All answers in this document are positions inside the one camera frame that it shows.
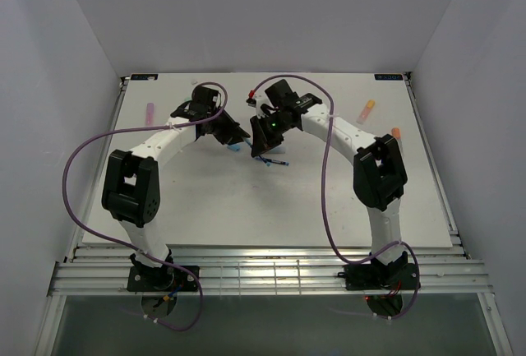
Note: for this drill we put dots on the blue label sticker left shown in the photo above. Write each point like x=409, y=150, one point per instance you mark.
x=144, y=77

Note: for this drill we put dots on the blue gel pen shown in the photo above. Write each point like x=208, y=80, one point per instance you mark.
x=278, y=162
x=258, y=158

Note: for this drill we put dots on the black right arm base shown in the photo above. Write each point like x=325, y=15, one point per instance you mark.
x=397, y=275

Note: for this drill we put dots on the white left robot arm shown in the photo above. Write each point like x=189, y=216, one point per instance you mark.
x=131, y=191

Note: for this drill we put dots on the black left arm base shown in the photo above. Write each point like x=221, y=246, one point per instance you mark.
x=143, y=278

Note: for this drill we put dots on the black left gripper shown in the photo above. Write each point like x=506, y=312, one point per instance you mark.
x=234, y=133

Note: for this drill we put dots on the orange pink highlighter pen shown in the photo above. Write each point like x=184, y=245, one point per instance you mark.
x=368, y=107

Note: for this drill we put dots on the light blue highlighter body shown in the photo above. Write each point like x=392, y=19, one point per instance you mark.
x=277, y=150

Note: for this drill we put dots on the orange capped marker pen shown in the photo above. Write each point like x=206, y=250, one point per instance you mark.
x=396, y=133

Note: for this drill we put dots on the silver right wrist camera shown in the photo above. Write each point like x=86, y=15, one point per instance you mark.
x=260, y=104

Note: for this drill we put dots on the blue label sticker right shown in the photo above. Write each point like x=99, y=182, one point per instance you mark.
x=388, y=77

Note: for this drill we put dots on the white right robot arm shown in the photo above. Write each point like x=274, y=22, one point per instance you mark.
x=379, y=175

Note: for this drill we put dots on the blue label sticker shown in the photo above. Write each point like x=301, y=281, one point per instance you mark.
x=144, y=77
x=388, y=77

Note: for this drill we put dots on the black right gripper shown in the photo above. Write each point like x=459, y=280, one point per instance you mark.
x=263, y=142

